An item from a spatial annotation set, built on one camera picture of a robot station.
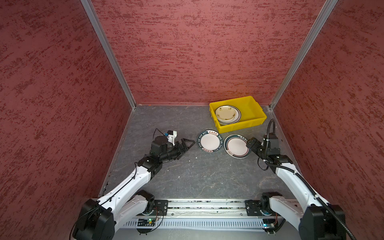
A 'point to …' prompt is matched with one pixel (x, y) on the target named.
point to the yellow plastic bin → (252, 113)
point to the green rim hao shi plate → (210, 141)
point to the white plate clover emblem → (226, 112)
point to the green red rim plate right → (235, 146)
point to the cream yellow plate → (225, 122)
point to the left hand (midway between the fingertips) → (192, 148)
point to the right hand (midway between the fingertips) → (250, 146)
